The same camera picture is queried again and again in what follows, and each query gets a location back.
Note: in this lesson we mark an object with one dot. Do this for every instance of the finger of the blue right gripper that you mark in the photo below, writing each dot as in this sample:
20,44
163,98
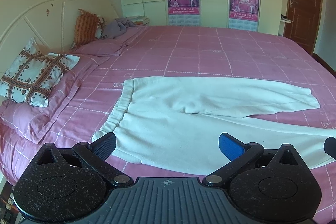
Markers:
330,147

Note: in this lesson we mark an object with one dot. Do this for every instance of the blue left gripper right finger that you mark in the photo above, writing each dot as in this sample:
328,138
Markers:
241,156

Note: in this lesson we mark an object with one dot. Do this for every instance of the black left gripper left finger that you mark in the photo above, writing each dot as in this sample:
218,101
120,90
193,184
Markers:
95,155

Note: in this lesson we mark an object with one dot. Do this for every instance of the white cotton pants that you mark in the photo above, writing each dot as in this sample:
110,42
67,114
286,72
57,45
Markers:
175,123

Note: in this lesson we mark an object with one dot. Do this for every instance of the pink checked bed sheet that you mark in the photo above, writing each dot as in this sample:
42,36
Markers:
193,52

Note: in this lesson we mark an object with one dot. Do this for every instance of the white brown patterned pillow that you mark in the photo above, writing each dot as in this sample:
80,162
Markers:
32,75

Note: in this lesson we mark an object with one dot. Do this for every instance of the pink long pillow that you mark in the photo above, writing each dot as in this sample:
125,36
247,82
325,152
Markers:
111,47

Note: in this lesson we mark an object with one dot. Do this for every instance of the grey crumpled cloth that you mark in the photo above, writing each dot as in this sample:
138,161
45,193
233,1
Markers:
116,28

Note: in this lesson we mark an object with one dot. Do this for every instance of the orange striped pillow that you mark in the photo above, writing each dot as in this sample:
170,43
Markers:
85,28

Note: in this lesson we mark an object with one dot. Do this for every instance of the stack of books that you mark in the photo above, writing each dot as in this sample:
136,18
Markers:
138,20

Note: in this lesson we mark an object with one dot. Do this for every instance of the cream wooden headboard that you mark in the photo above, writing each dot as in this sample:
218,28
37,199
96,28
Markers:
50,22

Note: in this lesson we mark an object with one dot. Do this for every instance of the lower right pink poster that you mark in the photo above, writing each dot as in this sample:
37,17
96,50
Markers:
244,15

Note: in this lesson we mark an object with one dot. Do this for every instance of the pink poster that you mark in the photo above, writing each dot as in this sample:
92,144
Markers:
244,15
184,12

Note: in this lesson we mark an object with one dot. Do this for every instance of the lower left pink poster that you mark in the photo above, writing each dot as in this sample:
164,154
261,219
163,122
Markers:
184,12

